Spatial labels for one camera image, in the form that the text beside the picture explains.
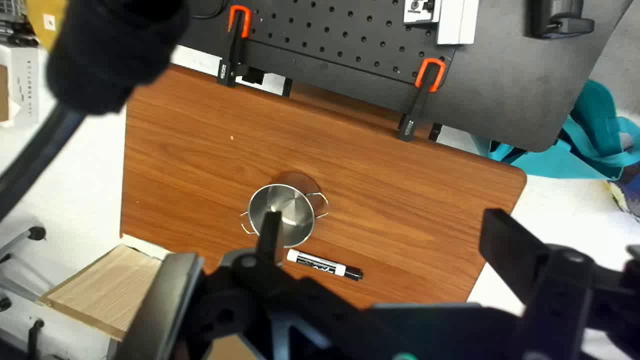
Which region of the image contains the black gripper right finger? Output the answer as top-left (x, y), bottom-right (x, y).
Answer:
top-left (479, 205), bottom-right (640, 360)

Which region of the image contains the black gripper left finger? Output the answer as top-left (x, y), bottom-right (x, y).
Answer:
top-left (122, 209), bottom-right (376, 360)

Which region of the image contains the black white Expo marker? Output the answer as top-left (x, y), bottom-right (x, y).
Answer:
top-left (285, 248), bottom-right (366, 282)

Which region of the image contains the small steel pot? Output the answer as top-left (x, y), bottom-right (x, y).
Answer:
top-left (238, 167), bottom-right (333, 250)

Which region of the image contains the purple cartoon print bag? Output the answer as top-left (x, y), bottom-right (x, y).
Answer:
top-left (606, 166), bottom-right (640, 221)

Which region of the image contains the teal cloth bag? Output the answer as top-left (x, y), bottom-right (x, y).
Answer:
top-left (474, 78), bottom-right (640, 182)

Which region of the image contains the light wood panel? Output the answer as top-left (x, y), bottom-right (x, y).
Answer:
top-left (42, 242), bottom-right (167, 341)

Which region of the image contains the orange black bar clamp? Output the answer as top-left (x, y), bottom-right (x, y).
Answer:
top-left (396, 56), bottom-right (448, 142)
top-left (218, 4), bottom-right (256, 88)

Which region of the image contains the short silver extrusion piece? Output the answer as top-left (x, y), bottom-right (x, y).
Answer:
top-left (170, 44), bottom-right (295, 100)

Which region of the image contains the white cardboard box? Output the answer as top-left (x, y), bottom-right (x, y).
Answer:
top-left (0, 41), bottom-right (45, 130)

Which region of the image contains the yellow box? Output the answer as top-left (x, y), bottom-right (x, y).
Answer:
top-left (26, 0), bottom-right (71, 49)

